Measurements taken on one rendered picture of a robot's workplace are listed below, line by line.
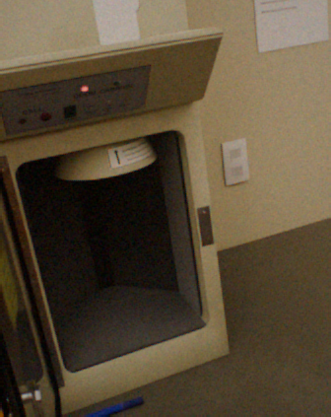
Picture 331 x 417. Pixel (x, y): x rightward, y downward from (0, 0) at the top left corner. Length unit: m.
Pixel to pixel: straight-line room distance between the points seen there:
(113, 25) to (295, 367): 0.63
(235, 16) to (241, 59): 0.10
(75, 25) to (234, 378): 0.62
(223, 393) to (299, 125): 0.78
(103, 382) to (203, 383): 0.17
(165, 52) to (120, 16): 0.07
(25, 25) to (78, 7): 0.08
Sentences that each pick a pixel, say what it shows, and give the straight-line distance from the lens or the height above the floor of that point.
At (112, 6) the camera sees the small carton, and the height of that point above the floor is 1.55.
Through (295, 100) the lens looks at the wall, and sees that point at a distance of 1.39.
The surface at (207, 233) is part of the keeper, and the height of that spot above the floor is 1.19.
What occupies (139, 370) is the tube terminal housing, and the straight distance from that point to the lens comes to 0.91.
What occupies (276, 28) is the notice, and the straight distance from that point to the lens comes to 1.35.
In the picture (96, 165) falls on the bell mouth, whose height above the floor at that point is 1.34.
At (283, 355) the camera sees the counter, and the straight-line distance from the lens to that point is 0.96.
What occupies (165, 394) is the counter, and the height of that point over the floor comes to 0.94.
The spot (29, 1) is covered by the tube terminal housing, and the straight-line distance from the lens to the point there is 0.72.
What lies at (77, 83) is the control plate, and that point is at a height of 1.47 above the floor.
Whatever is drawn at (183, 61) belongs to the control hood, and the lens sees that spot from 0.68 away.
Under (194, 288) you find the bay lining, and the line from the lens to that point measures 0.92.
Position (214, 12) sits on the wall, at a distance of 1.27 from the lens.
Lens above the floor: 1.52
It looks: 19 degrees down
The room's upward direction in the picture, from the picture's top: 9 degrees counter-clockwise
